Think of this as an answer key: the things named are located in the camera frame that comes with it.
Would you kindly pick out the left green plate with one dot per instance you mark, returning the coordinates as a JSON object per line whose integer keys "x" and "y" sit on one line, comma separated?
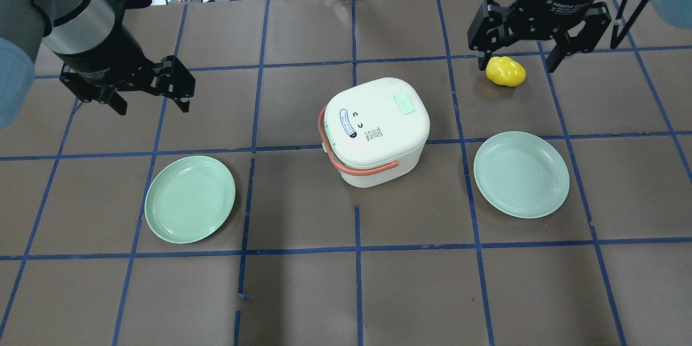
{"x": 189, "y": 199}

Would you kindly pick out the white rice cooker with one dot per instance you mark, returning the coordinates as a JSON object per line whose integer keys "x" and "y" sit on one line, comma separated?
{"x": 374, "y": 132}

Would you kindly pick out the green plate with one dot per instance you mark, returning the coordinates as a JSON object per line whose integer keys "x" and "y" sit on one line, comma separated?
{"x": 521, "y": 175}
{"x": 189, "y": 199}

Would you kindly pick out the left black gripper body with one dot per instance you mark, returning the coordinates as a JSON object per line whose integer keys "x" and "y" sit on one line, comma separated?
{"x": 108, "y": 54}

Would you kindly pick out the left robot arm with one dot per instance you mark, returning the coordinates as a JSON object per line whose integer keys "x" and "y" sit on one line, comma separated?
{"x": 101, "y": 59}

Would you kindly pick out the yellow toy pepper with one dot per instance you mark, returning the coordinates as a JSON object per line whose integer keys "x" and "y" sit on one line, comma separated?
{"x": 505, "y": 71}

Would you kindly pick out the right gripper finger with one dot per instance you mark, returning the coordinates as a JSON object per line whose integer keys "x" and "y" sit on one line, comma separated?
{"x": 487, "y": 32}
{"x": 595, "y": 22}

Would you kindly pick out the right green plate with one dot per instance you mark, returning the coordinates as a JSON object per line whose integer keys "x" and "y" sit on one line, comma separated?
{"x": 521, "y": 175}

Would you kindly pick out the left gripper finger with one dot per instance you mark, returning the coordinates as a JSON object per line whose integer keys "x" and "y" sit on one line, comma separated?
{"x": 178, "y": 83}
{"x": 86, "y": 92}

